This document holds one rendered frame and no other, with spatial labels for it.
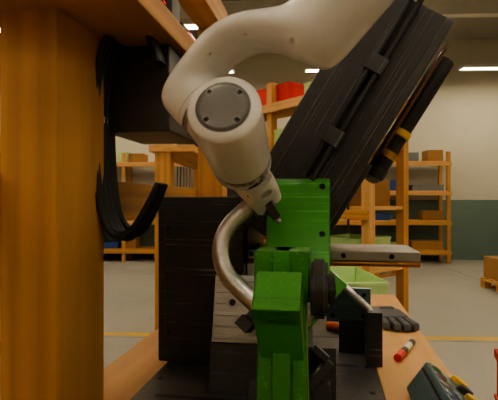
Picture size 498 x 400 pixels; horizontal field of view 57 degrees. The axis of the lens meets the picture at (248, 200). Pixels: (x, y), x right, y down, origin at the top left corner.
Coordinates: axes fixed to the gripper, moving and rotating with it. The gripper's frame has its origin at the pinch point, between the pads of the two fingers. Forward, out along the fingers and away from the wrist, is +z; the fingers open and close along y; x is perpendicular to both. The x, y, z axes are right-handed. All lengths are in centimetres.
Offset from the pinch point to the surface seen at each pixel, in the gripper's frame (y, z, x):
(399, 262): -23.7, 17.8, -15.2
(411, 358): -39, 31, -6
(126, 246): 373, 808, 136
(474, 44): 202, 778, -678
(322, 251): -13.5, 6.0, -3.4
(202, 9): 75, 43, -37
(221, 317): -9.7, 9.7, 17.8
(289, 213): -4.6, 5.8, -3.9
